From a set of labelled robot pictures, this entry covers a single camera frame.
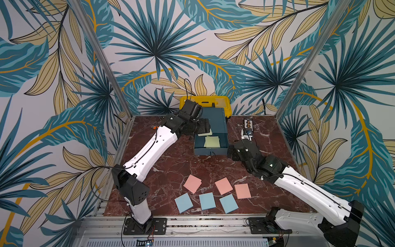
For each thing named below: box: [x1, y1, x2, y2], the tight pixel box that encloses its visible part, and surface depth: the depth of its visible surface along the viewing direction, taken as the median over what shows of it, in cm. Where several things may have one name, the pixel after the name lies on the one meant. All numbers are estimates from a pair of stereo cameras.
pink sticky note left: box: [183, 174, 203, 194], surface depth 90 cm
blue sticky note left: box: [174, 192, 194, 214], surface depth 82 cm
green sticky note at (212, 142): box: [203, 135, 221, 148], surface depth 87 cm
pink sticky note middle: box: [214, 177, 234, 196], surface depth 88 cm
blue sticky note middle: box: [198, 191, 217, 211], surface depth 82 cm
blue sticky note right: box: [219, 193, 240, 215], surface depth 82 cm
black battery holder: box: [243, 117, 254, 130], surface depth 116 cm
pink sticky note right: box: [234, 183, 252, 200], surface depth 87 cm
